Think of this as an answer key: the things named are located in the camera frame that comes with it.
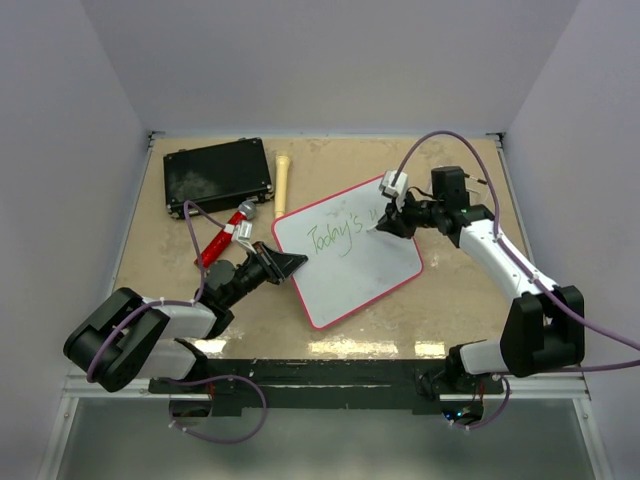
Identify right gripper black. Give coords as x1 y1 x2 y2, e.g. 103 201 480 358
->
377 188 445 240

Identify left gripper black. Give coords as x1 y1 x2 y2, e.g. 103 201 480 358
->
224 241 307 308

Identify pink framed whiteboard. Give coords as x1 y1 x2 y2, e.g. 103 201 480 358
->
271 177 424 330

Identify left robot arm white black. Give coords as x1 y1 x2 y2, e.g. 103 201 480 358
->
63 241 308 393

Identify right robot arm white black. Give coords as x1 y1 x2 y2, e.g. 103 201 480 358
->
374 166 585 393

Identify cream toy microphone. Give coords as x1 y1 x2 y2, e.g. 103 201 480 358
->
274 151 291 219

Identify black hard case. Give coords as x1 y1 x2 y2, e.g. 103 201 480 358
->
163 137 273 219

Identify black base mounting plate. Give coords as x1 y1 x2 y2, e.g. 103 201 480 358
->
149 359 503 417

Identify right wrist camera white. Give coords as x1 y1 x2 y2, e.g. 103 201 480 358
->
379 170 408 211

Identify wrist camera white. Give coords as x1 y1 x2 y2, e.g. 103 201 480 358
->
379 170 408 211
232 220 256 254

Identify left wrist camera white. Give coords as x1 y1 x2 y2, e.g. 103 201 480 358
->
232 220 256 254

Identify wire whiteboard stand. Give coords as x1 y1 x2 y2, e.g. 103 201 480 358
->
431 165 490 205

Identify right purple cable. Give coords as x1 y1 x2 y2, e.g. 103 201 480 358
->
392 130 640 431

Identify aluminium frame rail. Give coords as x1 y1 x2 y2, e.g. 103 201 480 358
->
36 130 165 479

